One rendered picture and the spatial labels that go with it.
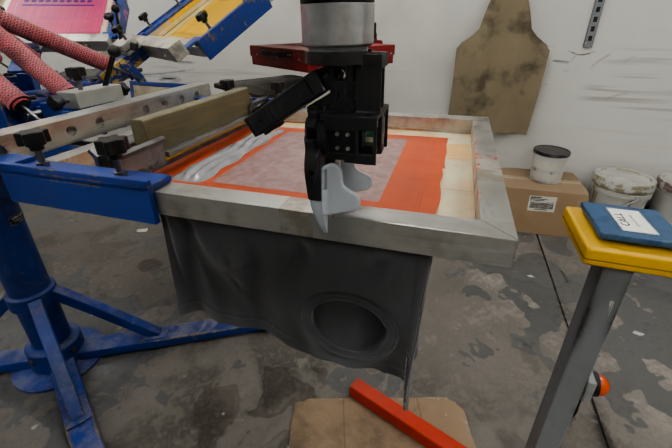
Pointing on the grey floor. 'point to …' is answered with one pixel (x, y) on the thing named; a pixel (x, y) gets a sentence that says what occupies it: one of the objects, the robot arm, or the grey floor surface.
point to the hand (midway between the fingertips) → (325, 213)
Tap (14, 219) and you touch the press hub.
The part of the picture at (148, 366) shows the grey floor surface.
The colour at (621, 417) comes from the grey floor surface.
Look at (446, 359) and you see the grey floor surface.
